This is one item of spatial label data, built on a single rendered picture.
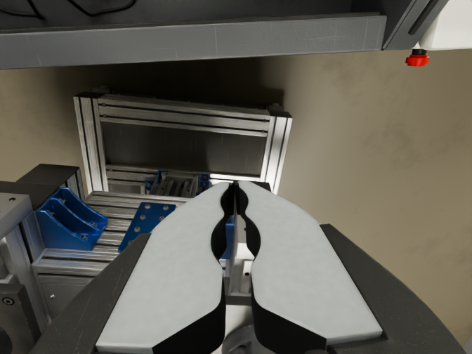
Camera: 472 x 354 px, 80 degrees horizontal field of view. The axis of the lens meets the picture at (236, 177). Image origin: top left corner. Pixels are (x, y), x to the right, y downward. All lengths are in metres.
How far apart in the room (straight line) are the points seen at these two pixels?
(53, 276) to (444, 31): 0.70
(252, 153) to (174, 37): 0.89
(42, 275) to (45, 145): 1.10
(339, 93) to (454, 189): 0.90
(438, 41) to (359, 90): 1.07
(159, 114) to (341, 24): 0.89
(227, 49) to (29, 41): 0.24
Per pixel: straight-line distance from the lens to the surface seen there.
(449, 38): 0.43
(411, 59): 0.61
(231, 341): 0.53
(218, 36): 0.38
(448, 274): 2.44
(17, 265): 0.62
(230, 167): 1.25
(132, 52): 0.40
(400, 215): 1.92
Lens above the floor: 1.33
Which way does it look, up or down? 62 degrees down
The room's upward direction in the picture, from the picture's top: 177 degrees clockwise
